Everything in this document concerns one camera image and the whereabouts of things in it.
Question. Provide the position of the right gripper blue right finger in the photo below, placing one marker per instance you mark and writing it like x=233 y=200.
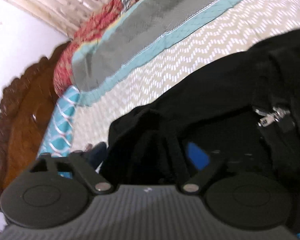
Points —
x=198 y=157

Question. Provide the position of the red floral blanket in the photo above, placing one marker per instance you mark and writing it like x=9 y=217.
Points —
x=91 y=31

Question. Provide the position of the patterned bedsheet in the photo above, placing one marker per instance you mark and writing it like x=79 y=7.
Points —
x=156 y=44

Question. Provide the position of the carved wooden headboard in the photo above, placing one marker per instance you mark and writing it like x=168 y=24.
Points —
x=26 y=107

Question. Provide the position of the teal white patterned pillow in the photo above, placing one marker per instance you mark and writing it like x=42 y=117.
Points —
x=58 y=137

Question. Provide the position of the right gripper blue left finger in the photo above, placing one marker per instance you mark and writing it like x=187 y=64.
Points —
x=96 y=154

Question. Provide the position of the black pants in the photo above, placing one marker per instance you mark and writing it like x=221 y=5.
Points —
x=243 y=110

